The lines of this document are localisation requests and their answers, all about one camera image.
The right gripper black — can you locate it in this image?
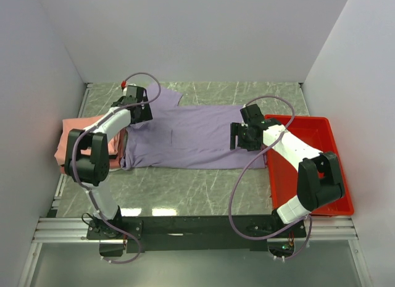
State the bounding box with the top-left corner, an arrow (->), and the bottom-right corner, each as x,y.
230,123 -> 262,152

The purple t-shirt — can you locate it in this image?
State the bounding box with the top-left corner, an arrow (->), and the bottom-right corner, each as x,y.
120,83 -> 264,170

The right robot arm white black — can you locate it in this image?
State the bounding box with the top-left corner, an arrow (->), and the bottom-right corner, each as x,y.
230,104 -> 346,238

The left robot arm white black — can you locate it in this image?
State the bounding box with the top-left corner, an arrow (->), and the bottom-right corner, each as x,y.
64,85 -> 152,239

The folded dusty red t-shirt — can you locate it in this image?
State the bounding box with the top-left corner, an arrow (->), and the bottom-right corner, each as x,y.
54,125 -> 126,173

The folded salmon pink t-shirt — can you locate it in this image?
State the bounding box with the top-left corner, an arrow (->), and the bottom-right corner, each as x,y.
62,115 -> 120,167

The red plastic bin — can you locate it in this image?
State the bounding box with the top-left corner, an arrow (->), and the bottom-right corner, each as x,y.
264,114 -> 354,216

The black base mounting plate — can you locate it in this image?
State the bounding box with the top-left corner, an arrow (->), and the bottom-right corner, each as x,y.
86,215 -> 307,253

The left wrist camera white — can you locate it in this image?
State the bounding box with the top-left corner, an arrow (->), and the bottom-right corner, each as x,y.
120,80 -> 136,91

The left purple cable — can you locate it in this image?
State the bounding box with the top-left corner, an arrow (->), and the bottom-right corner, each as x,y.
71,72 -> 162,265

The purple cable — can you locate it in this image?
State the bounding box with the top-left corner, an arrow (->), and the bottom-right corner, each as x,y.
228,95 -> 312,260
71,72 -> 162,265

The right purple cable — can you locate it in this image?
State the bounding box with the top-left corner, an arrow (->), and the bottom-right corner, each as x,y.
228,95 -> 312,260

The aluminium rail frame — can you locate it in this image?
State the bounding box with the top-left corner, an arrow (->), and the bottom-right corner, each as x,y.
18,83 -> 371,287

